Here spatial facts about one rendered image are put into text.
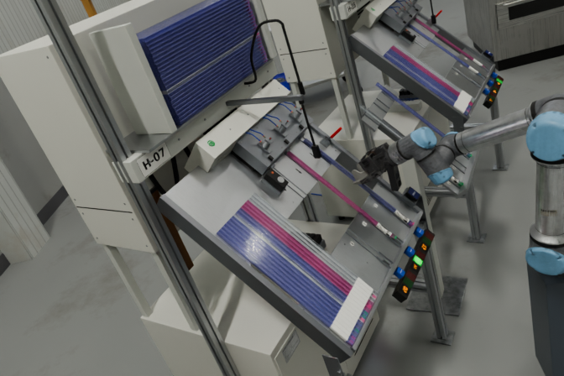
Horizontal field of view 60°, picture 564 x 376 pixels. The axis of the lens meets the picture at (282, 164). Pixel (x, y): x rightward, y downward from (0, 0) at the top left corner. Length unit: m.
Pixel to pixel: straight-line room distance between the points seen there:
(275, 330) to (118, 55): 1.03
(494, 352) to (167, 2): 1.90
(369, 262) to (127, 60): 0.98
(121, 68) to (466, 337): 1.82
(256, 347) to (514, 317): 1.25
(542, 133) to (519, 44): 3.60
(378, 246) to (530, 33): 3.56
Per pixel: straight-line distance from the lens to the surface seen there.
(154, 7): 1.74
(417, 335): 2.48
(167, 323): 2.04
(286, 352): 1.80
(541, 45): 5.09
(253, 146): 1.65
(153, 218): 1.51
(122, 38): 1.42
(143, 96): 1.47
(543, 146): 1.46
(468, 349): 2.41
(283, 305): 1.47
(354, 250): 1.68
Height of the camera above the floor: 1.84
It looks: 26 degrees down
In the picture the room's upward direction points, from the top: 19 degrees counter-clockwise
